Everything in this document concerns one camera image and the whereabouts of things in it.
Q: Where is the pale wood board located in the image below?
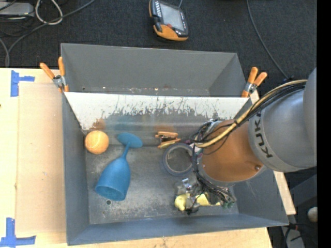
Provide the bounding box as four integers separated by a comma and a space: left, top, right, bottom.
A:
14, 82, 297, 244

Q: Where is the yellow toy banana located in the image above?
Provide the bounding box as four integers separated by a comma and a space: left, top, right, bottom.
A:
174, 193, 222, 212

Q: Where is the blue plastic goblet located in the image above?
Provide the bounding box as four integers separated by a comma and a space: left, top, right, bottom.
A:
94, 132, 143, 202

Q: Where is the orange ball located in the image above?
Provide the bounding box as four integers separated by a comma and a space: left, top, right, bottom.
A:
84, 130, 110, 155

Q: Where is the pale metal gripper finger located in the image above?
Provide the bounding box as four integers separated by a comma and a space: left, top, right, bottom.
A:
186, 193, 200, 215
182, 178, 194, 194

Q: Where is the grey metal bin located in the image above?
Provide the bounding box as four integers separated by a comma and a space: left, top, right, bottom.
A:
59, 42, 290, 246

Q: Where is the grey tape roll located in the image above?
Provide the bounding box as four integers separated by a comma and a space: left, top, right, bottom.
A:
162, 143, 198, 177

